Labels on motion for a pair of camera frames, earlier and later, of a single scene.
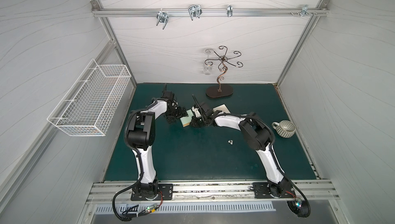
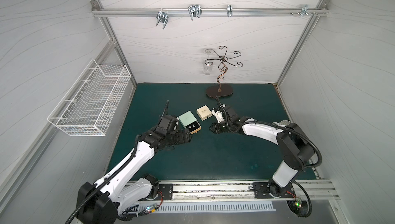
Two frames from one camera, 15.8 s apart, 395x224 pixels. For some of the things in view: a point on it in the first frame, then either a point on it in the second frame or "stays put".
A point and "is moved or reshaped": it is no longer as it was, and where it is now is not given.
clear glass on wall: (207, 69) stays put
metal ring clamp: (229, 10) stays put
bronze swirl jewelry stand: (220, 91) stays put
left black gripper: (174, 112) to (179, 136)
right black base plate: (283, 189) stays put
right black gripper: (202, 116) to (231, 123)
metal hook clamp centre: (195, 11) stays put
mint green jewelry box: (186, 120) is moved or reshaped
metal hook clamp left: (162, 17) stays put
